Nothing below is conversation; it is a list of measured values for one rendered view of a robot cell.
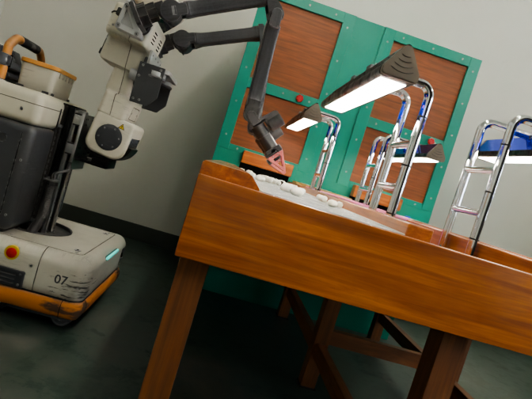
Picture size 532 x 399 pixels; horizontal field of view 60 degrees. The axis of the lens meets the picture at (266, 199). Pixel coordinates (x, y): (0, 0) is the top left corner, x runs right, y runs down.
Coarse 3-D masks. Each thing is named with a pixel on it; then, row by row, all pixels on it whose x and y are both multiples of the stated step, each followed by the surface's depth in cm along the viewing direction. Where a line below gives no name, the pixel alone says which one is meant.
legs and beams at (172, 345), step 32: (192, 288) 91; (288, 288) 264; (192, 320) 92; (320, 320) 183; (384, 320) 263; (160, 352) 92; (320, 352) 175; (384, 352) 186; (416, 352) 190; (448, 352) 97; (160, 384) 92; (416, 384) 101; (448, 384) 97
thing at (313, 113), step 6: (306, 108) 202; (312, 108) 190; (318, 108) 190; (300, 114) 205; (306, 114) 190; (312, 114) 190; (318, 114) 190; (294, 120) 214; (312, 120) 193; (318, 120) 190; (288, 126) 240
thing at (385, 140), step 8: (376, 144) 231; (384, 144) 216; (384, 152) 216; (368, 160) 232; (368, 168) 232; (376, 168) 217; (376, 176) 217; (360, 184) 232; (360, 192) 232; (368, 192) 217; (368, 200) 218
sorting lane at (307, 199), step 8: (264, 184) 136; (272, 184) 168; (264, 192) 88; (272, 192) 96; (280, 192) 111; (288, 192) 131; (296, 200) 94; (304, 200) 107; (312, 200) 126; (320, 200) 151; (320, 208) 91; (328, 208) 103; (336, 208) 123; (344, 216) 89; (352, 216) 102; (360, 216) 118; (376, 224) 99; (400, 232) 93
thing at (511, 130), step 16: (480, 128) 135; (496, 128) 135; (512, 128) 120; (480, 144) 135; (496, 160) 121; (464, 176) 135; (496, 176) 120; (464, 192) 136; (464, 208) 130; (480, 208) 122; (448, 224) 136; (480, 224) 121; (448, 240) 137
